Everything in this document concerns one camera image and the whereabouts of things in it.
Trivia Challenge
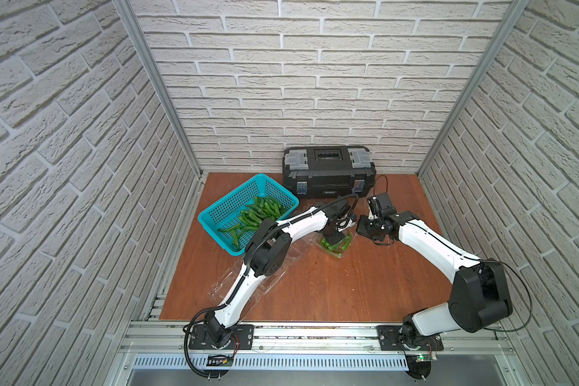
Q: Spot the clear pepper container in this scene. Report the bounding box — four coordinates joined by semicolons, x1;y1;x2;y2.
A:
285;233;321;265
315;228;355;259

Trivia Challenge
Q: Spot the teal plastic perforated basket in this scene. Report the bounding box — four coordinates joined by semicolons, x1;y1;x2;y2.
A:
198;174;299;257

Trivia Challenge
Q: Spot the clear clamshell container with peppers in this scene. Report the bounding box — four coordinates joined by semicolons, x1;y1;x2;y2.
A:
208;265;288;314

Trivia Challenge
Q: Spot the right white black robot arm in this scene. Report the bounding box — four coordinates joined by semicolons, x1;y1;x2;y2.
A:
356;193;532;350

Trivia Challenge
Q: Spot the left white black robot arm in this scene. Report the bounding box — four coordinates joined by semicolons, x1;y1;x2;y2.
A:
183;194;358;348

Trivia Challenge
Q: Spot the black grey toolbox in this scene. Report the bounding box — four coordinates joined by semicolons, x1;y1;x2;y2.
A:
282;145;376;199

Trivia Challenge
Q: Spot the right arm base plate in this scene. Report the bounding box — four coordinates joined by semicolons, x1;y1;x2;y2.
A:
376;324;444;352

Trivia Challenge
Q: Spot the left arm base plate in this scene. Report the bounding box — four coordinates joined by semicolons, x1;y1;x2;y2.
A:
188;324;255;351

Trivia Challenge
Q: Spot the aluminium front rail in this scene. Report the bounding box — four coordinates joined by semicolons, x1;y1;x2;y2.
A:
118;321;515;356

